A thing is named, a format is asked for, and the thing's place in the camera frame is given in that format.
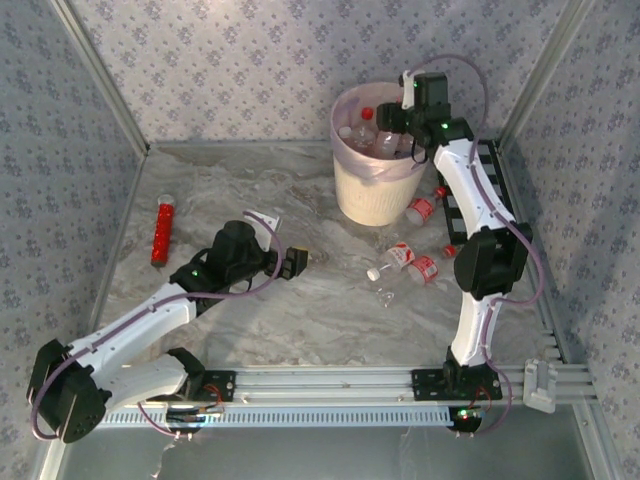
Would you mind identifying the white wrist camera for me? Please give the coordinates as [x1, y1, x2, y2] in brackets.
[398, 70, 418, 110]
[248, 211, 282, 252]

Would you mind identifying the aluminium side rail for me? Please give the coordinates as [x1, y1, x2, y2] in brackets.
[497, 139, 571, 364]
[79, 144, 151, 351]

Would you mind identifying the left controller board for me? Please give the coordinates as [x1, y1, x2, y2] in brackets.
[164, 404, 225, 432]

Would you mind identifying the purple plastic bin liner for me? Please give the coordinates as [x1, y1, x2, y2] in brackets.
[331, 82, 432, 184]

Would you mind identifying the black grey checkerboard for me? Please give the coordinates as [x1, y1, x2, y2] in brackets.
[435, 139, 516, 242]

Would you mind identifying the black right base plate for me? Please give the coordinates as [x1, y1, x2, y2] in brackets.
[411, 368, 504, 402]

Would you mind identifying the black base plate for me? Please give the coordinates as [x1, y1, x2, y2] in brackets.
[411, 368, 504, 402]
[192, 369, 237, 404]

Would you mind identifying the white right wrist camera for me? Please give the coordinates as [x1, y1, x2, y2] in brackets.
[398, 70, 418, 110]

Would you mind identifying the grey plastic clamp block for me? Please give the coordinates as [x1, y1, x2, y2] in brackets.
[522, 359, 559, 414]

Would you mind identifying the controller board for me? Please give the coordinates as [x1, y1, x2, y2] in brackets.
[446, 405, 485, 432]
[164, 404, 225, 432]

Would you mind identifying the aluminium mounting rail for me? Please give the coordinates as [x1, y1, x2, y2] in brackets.
[199, 365, 599, 405]

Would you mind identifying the white slotted cable duct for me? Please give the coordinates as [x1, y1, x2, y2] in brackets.
[99, 405, 455, 429]

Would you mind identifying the grey metal sheet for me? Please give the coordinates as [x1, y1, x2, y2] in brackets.
[39, 404, 611, 480]

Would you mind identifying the cream plastic waste bin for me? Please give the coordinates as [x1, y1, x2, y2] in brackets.
[331, 82, 432, 226]

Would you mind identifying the right controller board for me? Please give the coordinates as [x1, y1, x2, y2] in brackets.
[446, 405, 485, 432]

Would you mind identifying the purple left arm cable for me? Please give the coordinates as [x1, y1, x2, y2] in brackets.
[30, 209, 287, 442]

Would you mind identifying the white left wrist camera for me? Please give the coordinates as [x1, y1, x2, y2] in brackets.
[248, 211, 282, 252]

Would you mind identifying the red glitter tube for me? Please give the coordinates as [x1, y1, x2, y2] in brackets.
[149, 193, 177, 266]

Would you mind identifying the milky white red-label bottle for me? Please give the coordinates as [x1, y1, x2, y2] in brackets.
[373, 129, 402, 158]

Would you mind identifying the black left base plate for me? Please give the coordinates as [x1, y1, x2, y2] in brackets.
[192, 369, 237, 404]

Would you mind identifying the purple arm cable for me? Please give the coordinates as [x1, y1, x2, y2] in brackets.
[30, 209, 287, 442]
[407, 53, 546, 440]

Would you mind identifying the white-capped red-label plastic bottle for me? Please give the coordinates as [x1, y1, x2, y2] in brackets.
[366, 241, 417, 282]
[337, 125, 362, 151]

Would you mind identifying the aluminium frame post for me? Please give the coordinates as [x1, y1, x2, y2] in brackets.
[498, 0, 597, 146]
[48, 0, 151, 154]

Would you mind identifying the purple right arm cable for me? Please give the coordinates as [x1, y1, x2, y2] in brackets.
[407, 53, 546, 440]

